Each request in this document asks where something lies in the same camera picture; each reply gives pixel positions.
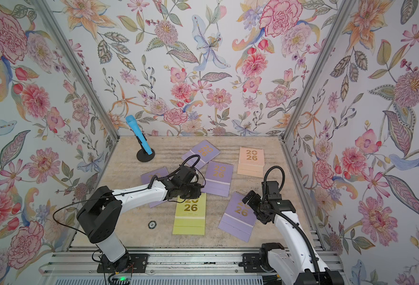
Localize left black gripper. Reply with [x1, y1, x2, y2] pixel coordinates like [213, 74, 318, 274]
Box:
[180, 182, 205, 201]

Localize purple calendar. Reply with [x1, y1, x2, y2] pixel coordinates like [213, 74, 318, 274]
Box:
[182, 140, 221, 169]
[140, 167, 169, 208]
[218, 192, 256, 242]
[202, 161, 234, 197]

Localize lime green 2026 calendar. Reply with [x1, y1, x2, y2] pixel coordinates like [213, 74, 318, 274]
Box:
[173, 193, 207, 236]

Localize purple calendar back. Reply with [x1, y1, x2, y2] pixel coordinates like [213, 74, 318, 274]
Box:
[182, 140, 221, 169]

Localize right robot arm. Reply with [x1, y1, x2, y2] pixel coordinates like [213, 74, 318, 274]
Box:
[242, 181, 345, 285]

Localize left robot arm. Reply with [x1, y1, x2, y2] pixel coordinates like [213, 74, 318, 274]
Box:
[76, 165, 206, 273]

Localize peach 2026 calendar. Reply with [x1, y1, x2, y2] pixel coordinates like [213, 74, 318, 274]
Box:
[237, 147, 265, 178]

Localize blue microphone on black stand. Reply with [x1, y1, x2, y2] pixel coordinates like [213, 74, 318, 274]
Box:
[126, 115, 155, 163]

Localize small black round disc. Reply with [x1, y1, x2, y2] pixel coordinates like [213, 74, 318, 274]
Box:
[148, 221, 157, 229]

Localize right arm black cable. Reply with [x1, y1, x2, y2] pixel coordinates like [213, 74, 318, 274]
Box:
[262, 165, 321, 285]

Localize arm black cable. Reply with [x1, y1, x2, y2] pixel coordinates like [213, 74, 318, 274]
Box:
[52, 154, 207, 238]
[262, 165, 321, 285]

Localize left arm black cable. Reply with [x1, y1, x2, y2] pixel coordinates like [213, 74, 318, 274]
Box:
[52, 154, 207, 238]

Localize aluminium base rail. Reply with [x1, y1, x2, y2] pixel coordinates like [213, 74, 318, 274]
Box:
[38, 249, 349, 285]

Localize right aluminium corner post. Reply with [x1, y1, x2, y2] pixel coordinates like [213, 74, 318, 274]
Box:
[282, 0, 349, 142]

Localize aluminium corner post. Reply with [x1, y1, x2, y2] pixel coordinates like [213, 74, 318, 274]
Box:
[282, 0, 349, 142]
[30, 0, 120, 143]

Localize left aluminium corner post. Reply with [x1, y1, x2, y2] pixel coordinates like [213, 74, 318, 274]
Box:
[30, 0, 120, 143]

